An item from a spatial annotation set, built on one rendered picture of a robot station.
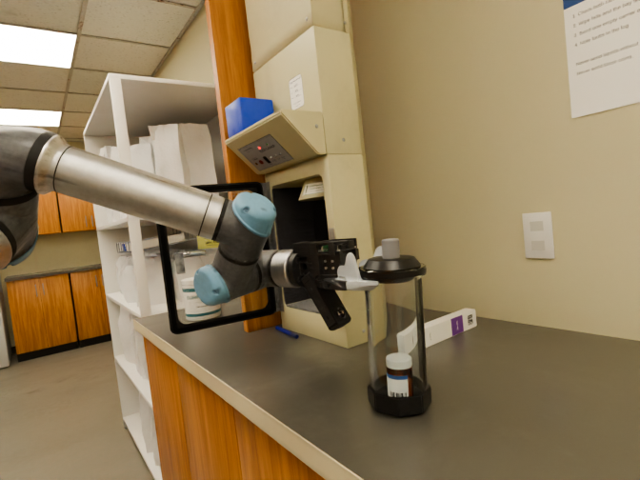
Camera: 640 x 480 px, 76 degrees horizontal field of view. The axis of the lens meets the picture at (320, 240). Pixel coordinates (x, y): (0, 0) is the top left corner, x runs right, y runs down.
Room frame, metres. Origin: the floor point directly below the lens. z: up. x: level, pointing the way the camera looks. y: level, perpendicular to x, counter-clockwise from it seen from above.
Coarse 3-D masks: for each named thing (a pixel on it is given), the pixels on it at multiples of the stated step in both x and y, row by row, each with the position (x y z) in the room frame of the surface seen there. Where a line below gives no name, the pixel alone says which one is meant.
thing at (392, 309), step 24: (384, 288) 0.61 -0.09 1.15; (408, 288) 0.61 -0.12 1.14; (384, 312) 0.61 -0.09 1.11; (408, 312) 0.61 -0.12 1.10; (384, 336) 0.61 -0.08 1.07; (408, 336) 0.61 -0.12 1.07; (384, 360) 0.62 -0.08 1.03; (408, 360) 0.61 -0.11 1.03; (384, 384) 0.62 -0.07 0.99; (408, 384) 0.61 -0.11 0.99
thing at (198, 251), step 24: (216, 192) 1.16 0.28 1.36; (240, 192) 1.18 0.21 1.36; (168, 240) 1.09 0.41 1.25; (192, 240) 1.12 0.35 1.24; (192, 264) 1.12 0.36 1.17; (192, 288) 1.11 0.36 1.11; (264, 288) 1.20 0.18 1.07; (192, 312) 1.11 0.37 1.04; (216, 312) 1.14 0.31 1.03; (240, 312) 1.17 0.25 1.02
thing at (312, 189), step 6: (306, 180) 1.12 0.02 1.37; (312, 180) 1.09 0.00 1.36; (318, 180) 1.08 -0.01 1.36; (306, 186) 1.10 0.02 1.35; (312, 186) 1.08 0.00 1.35; (318, 186) 1.07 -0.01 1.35; (306, 192) 1.09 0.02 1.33; (312, 192) 1.07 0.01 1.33; (318, 192) 1.07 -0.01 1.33; (300, 198) 1.11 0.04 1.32; (306, 198) 1.08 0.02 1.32; (312, 198) 1.21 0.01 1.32; (318, 198) 1.22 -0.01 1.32; (324, 198) 1.22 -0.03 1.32
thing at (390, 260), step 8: (384, 240) 0.64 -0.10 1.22; (392, 240) 0.64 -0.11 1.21; (384, 248) 0.64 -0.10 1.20; (392, 248) 0.64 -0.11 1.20; (376, 256) 0.68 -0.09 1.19; (384, 256) 0.64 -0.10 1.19; (392, 256) 0.64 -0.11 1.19; (400, 256) 0.65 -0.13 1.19; (408, 256) 0.65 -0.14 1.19; (368, 264) 0.64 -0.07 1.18; (376, 264) 0.62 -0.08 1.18; (384, 264) 0.61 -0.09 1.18; (392, 264) 0.61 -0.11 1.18; (400, 264) 0.61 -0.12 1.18; (408, 264) 0.61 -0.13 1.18; (416, 264) 0.62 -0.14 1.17
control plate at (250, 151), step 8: (264, 136) 1.02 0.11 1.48; (256, 144) 1.07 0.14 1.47; (264, 144) 1.05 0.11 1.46; (272, 144) 1.03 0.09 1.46; (248, 152) 1.13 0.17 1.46; (256, 152) 1.11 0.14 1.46; (264, 152) 1.09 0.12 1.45; (272, 152) 1.06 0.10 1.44; (288, 152) 1.02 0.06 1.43; (256, 160) 1.14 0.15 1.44; (264, 160) 1.12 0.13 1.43; (272, 160) 1.10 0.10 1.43; (280, 160) 1.07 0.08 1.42; (288, 160) 1.05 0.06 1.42; (256, 168) 1.18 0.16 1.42; (264, 168) 1.16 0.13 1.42
